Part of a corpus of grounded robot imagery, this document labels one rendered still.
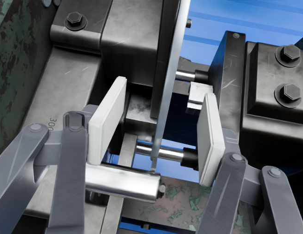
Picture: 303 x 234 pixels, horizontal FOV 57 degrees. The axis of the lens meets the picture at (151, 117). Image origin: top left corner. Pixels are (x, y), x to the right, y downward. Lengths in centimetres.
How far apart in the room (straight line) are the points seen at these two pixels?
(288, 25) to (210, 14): 55
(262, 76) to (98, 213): 28
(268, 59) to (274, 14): 193
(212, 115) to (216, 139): 3
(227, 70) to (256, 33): 174
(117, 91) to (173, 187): 43
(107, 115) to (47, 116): 15
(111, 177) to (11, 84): 13
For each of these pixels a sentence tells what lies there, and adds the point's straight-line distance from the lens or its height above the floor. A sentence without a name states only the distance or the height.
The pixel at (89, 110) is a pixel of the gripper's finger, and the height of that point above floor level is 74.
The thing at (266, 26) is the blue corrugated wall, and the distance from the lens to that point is 221.
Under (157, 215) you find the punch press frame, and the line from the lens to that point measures 59.
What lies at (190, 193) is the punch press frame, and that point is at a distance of 61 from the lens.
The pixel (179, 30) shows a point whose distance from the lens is 23.
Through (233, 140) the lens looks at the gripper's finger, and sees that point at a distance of 18.
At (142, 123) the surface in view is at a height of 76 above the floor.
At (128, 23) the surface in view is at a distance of 32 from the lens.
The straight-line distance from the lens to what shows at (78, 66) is 33.
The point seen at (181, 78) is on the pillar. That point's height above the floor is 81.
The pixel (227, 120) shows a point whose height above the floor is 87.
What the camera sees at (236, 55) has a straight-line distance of 45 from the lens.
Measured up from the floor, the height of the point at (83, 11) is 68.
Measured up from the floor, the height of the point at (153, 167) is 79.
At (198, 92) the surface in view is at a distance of 46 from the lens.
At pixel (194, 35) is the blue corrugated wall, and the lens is 198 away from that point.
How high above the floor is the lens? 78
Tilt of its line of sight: 1 degrees down
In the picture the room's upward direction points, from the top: 101 degrees clockwise
